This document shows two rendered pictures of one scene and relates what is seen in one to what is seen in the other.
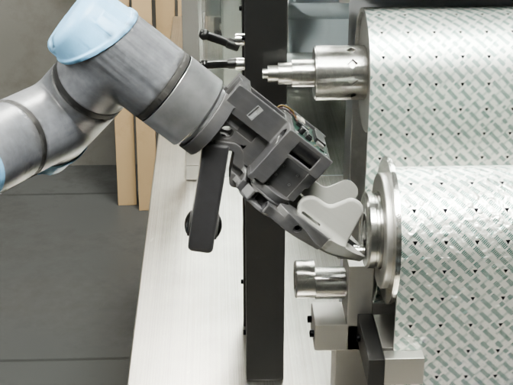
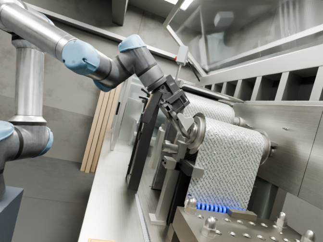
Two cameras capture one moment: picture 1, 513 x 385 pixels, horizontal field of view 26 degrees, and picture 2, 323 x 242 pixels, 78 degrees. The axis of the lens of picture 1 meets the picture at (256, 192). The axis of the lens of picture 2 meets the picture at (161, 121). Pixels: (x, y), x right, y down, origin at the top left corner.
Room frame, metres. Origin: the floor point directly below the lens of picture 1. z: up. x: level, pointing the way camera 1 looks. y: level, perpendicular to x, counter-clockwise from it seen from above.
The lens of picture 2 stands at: (0.34, 0.14, 1.29)
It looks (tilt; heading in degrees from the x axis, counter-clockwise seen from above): 2 degrees down; 348
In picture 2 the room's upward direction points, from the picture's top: 15 degrees clockwise
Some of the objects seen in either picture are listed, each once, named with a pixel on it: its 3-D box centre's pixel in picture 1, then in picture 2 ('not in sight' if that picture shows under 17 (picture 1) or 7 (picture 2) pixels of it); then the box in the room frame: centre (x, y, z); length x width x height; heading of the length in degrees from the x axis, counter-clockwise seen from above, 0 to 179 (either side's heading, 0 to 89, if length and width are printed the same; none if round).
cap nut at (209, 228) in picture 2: not in sight; (210, 225); (0.77, -0.14, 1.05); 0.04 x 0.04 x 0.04
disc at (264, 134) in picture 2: not in sight; (254, 148); (1.01, -0.38, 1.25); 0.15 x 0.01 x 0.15; 2
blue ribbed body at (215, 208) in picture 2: not in sight; (219, 211); (0.92, -0.25, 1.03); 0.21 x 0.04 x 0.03; 92
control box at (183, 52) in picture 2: not in sight; (181, 55); (1.55, -0.14, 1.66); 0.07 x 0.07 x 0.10; 66
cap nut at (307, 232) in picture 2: not in sight; (309, 237); (0.79, -0.46, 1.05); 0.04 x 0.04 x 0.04
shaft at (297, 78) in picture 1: (288, 73); not in sight; (1.25, -0.04, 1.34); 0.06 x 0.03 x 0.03; 92
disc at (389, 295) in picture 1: (387, 230); (194, 133); (1.00, -0.13, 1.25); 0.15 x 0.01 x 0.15; 2
